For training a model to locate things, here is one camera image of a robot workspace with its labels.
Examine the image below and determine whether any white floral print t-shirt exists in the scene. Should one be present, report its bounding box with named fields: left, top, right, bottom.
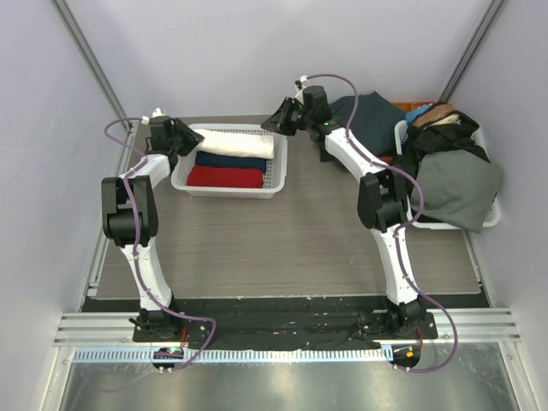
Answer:
left=197, top=129, right=275, bottom=159

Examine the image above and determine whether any white plastic lattice basket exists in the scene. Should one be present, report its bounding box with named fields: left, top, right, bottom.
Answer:
left=170, top=123, right=288, bottom=200

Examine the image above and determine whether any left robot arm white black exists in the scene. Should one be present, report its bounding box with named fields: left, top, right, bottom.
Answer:
left=101, top=109, right=203, bottom=342

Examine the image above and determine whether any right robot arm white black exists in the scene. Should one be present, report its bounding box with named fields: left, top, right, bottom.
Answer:
left=261, top=85, right=426, bottom=338

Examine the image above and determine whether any rolled navy blue t-shirt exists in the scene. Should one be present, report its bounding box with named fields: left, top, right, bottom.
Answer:
left=195, top=152, right=267, bottom=173

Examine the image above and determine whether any rolled red t-shirt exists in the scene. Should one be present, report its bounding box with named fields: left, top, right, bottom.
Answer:
left=187, top=165, right=264, bottom=188

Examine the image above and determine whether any dark teal folded t-shirt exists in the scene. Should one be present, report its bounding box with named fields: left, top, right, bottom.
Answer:
left=319, top=92, right=405, bottom=158

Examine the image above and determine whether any orange plastic tray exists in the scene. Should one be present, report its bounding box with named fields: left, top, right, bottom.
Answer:
left=380, top=101, right=431, bottom=164

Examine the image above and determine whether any blue cloth in bin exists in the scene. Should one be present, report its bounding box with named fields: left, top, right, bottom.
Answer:
left=405, top=103, right=433, bottom=125

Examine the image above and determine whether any tan beige garment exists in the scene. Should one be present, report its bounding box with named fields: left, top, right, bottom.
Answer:
left=411, top=102, right=456, bottom=128

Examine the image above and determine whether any black crumpled garment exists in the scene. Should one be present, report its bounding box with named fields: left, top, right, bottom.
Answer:
left=381, top=110, right=491, bottom=181

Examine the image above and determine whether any grey green t-shirt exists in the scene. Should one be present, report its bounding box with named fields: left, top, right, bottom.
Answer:
left=409, top=150, right=502, bottom=233

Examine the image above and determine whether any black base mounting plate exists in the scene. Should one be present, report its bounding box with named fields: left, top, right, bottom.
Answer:
left=80, top=293, right=440, bottom=350

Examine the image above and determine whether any white plastic laundry bin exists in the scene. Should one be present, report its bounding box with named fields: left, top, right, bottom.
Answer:
left=394, top=120, right=501, bottom=230

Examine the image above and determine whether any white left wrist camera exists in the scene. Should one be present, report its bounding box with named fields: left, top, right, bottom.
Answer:
left=140, top=107, right=167, bottom=125

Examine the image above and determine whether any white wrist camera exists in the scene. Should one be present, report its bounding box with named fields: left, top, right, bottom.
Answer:
left=140, top=107, right=167, bottom=125
left=294, top=75, right=310, bottom=104

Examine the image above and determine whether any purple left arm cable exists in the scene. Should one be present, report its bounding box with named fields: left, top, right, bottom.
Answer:
left=104, top=116, right=218, bottom=373

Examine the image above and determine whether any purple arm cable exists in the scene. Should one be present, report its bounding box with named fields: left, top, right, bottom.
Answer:
left=104, top=116, right=218, bottom=373
left=299, top=73, right=459, bottom=373

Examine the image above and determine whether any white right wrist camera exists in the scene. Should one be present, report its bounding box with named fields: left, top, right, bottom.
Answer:
left=294, top=75, right=310, bottom=104

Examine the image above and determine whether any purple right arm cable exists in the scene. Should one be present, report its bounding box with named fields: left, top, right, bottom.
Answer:
left=299, top=73, right=459, bottom=373

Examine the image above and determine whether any slotted white cable duct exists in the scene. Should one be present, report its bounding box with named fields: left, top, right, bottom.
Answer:
left=72, top=346, right=393, bottom=366

